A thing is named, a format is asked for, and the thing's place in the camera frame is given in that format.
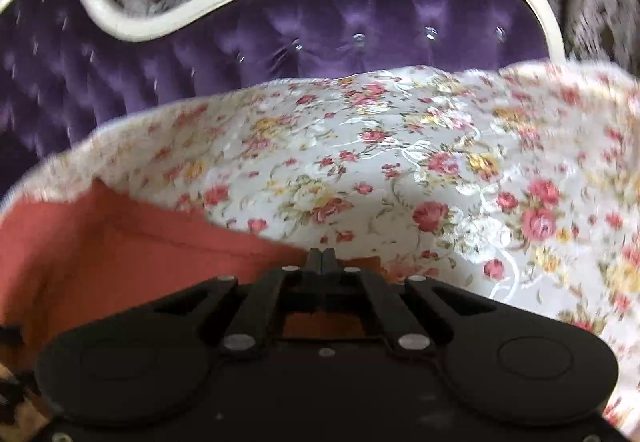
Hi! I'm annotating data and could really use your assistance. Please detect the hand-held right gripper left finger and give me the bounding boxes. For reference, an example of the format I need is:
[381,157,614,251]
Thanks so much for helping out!
[149,249,324,361]

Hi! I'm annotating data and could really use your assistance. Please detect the rust red pants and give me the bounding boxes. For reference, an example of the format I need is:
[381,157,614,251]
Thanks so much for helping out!
[0,179,387,342]

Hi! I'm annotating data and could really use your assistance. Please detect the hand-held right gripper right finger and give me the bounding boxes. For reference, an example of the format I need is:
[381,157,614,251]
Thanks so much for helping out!
[323,249,495,356]

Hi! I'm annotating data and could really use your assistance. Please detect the white floral blanket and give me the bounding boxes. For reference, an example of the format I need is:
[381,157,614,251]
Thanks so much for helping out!
[40,59,640,434]

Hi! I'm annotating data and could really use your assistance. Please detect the purple tufted velvet sofa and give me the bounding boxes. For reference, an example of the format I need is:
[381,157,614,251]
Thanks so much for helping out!
[0,0,562,203]

